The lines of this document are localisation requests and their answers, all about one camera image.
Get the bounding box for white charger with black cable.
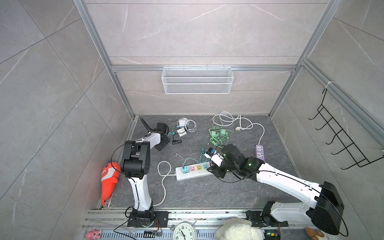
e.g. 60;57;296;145
172;128;187;145

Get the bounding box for purple small power strip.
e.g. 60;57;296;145
255;145;265;161

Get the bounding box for white multicolour power strip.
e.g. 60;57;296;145
175;163;212;182

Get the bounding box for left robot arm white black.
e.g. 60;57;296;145
120;118;170;214

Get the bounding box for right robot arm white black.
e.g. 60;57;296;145
204;144;345;235

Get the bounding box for white plush toy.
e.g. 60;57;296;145
216;218;263;240

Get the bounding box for red toy vacuum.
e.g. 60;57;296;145
101;162;121;206

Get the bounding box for white analog clock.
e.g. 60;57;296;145
173;222;198;240

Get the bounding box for brown plush toy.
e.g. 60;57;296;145
305;227;325;240

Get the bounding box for pink toy pig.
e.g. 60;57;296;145
85;230;102;240

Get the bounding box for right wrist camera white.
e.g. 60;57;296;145
204;148;224;167

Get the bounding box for white charger with coiled cable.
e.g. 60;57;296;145
177;118;198;133

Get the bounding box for green charger and cable bundle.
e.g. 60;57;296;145
206;125;234;149

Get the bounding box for teal charger cable bundle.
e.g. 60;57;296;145
167;127;211;169

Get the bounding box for white cable of purple strip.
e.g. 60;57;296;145
212;111;266;146

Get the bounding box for white wire mesh basket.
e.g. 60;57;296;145
162;67;234;95

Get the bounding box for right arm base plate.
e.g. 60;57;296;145
245;201;289;228

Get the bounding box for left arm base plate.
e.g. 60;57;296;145
127;209;170;228

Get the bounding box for aluminium front rail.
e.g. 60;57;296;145
78;209;337;240

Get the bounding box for black wire hook rack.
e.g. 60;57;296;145
308;89;384;171

